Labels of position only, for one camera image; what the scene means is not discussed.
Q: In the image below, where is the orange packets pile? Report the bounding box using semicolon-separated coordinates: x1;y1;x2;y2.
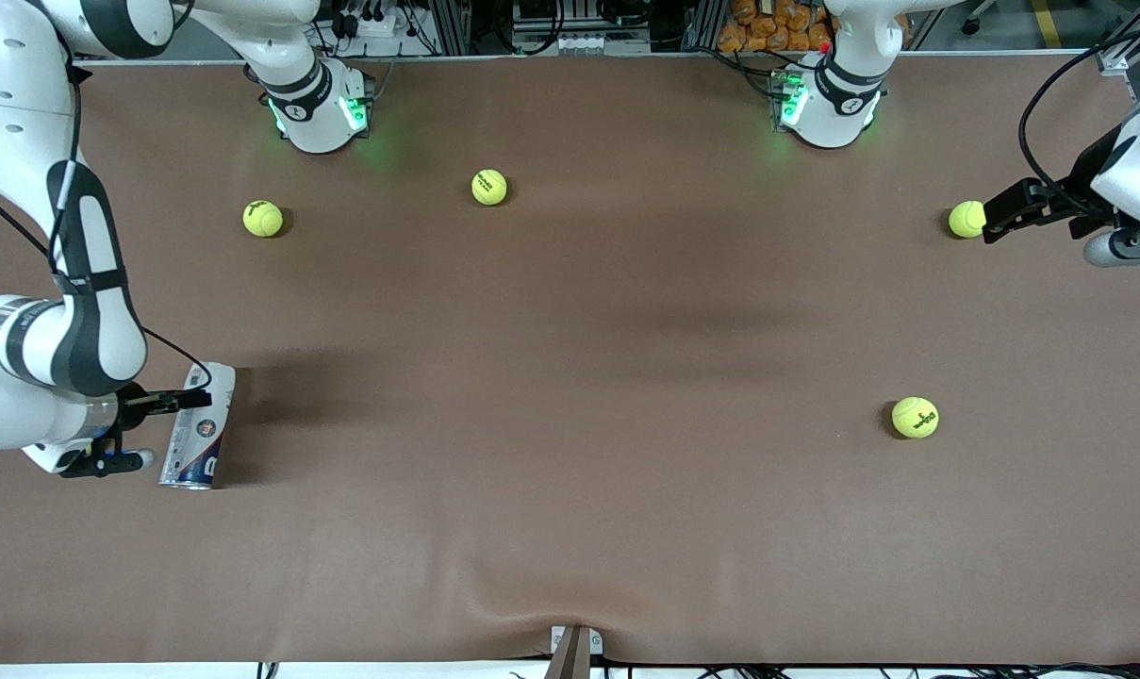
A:
718;0;836;54

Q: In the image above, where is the aluminium frame strut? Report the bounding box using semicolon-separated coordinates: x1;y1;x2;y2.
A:
1093;0;1140;76

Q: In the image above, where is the white connector block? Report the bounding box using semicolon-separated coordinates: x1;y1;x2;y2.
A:
511;31;653;56

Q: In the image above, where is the metal table clamp bracket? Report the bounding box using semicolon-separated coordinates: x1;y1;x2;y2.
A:
546;625;604;679

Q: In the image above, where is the white blue tennis ball can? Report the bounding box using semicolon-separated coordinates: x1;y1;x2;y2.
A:
159;361;238;490

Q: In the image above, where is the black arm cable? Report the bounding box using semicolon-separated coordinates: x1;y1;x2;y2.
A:
1018;21;1140;204
0;38;214;389

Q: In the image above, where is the white power strip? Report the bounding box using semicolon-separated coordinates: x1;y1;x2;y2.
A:
339;11;403;39

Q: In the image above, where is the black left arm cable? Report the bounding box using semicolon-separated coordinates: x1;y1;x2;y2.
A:
1018;21;1140;204

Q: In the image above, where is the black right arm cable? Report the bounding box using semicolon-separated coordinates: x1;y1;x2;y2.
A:
0;38;214;389

